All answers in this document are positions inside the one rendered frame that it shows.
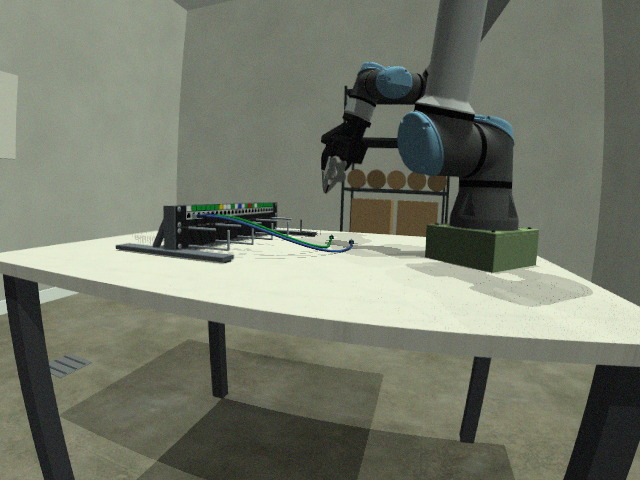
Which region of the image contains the dark grey port rack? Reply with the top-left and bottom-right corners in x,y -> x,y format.
116,202 -> 317,263

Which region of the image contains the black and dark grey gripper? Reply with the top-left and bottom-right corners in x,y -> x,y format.
321,113 -> 371,194

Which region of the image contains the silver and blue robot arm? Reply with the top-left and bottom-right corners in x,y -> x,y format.
344,0 -> 519,231

